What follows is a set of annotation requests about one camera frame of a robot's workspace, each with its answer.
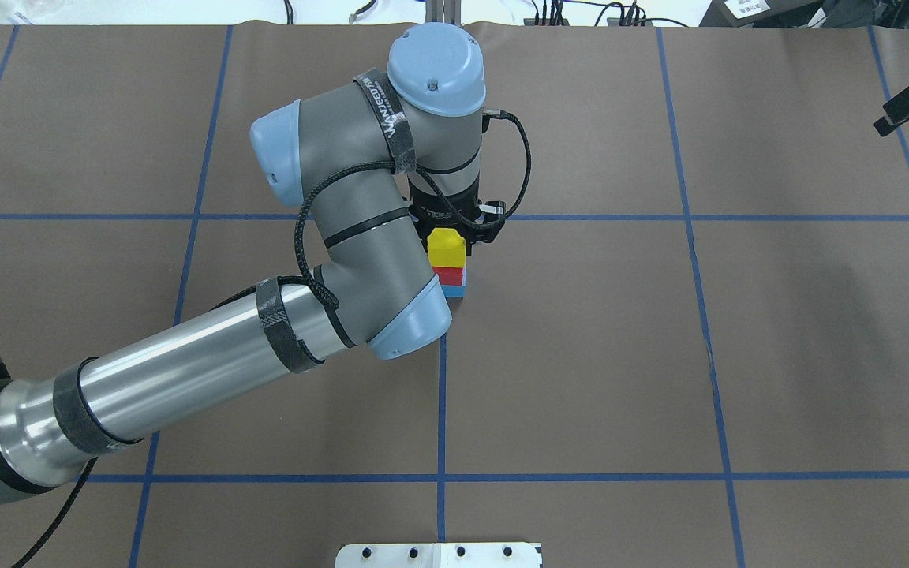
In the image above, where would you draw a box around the yellow cube block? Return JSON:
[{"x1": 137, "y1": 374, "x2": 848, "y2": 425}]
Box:
[{"x1": 427, "y1": 227, "x2": 468, "y2": 269}]

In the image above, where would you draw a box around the red cube block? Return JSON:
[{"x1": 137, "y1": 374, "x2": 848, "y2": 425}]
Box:
[{"x1": 433, "y1": 266, "x2": 468, "y2": 288}]

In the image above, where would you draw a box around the blue cube block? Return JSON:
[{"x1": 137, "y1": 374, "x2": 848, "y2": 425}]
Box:
[{"x1": 441, "y1": 285, "x2": 466, "y2": 298}]

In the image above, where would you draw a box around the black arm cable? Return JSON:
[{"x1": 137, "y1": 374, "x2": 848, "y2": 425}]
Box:
[{"x1": 9, "y1": 109, "x2": 533, "y2": 568}]

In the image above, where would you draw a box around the aluminium frame post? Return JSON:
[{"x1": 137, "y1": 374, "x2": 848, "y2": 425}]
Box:
[{"x1": 423, "y1": 0, "x2": 464, "y2": 28}]

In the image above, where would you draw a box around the white central pedestal column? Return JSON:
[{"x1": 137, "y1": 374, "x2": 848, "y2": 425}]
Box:
[{"x1": 335, "y1": 540, "x2": 544, "y2": 567}]

